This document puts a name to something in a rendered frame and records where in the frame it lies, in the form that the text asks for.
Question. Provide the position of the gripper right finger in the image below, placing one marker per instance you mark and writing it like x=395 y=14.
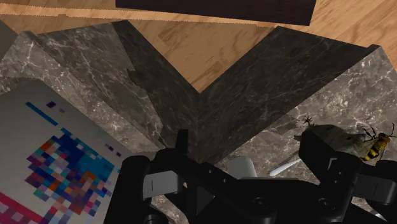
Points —
x=338 y=173

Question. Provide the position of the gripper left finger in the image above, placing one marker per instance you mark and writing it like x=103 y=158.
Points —
x=133 y=186

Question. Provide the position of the yellow black wasp figure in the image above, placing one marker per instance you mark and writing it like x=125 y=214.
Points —
x=344 y=139

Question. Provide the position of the white slender stick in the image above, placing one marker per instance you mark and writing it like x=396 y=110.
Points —
x=283 y=167

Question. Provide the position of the white rounded object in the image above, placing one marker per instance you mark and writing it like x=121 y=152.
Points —
x=242 y=167

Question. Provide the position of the white box with colourful print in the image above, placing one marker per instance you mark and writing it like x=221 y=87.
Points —
x=28 y=145

